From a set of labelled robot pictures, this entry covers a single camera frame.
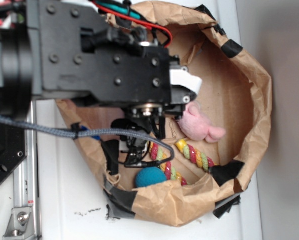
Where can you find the pink plush bunny toy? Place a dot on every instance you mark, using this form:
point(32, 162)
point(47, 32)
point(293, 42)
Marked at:
point(197, 126)

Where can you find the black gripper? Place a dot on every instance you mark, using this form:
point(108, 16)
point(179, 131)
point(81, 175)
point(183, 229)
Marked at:
point(77, 55)

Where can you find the black octagonal mounting plate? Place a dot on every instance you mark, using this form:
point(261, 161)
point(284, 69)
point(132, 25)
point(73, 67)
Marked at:
point(12, 150)

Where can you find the lower multicolour rope toy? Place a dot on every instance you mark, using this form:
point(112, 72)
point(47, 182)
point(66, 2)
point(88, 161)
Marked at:
point(157, 154)

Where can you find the multicolour rope toy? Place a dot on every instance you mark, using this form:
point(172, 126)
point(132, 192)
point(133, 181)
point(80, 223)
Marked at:
point(157, 154)
point(195, 156)

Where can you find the metal corner bracket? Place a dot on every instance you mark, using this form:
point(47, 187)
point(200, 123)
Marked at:
point(21, 225)

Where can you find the teal felt ball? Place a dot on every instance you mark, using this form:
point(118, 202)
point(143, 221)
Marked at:
point(149, 176)

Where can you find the aluminium extrusion rail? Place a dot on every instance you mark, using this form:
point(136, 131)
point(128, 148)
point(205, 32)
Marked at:
point(26, 181)

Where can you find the crumpled brown paper bag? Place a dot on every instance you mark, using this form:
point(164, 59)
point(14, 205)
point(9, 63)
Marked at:
point(236, 94)

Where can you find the upper multicolour rope toy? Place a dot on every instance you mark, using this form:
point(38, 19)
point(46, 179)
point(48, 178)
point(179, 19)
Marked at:
point(195, 156)

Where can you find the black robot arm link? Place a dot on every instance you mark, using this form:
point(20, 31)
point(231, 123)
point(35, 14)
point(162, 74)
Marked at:
point(16, 72)

